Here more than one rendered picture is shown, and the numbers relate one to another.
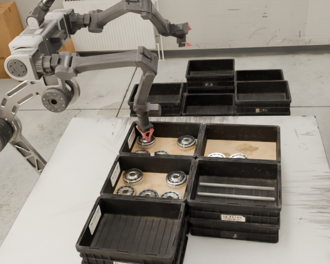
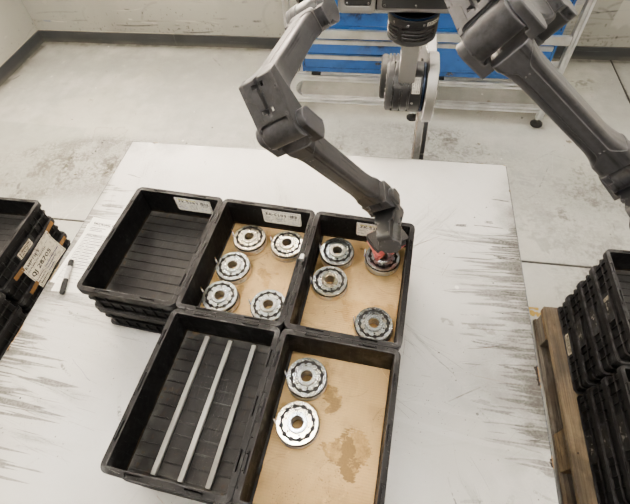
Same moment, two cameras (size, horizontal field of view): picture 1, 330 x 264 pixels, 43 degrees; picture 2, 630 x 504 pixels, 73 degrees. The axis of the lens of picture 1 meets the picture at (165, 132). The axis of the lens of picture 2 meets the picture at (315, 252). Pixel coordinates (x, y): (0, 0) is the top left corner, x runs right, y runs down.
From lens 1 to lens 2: 1.84 m
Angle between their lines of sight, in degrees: 63
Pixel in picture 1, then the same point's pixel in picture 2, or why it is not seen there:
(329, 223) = not seen: outside the picture
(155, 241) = (154, 283)
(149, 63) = (255, 110)
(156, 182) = (274, 280)
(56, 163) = (381, 167)
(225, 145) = (364, 405)
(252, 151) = (340, 464)
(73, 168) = not seen: hidden behind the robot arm
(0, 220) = not seen: hidden behind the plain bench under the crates
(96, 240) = (180, 218)
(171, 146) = (369, 301)
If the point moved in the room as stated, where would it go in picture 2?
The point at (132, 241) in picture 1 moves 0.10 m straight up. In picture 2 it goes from (164, 256) to (153, 237)
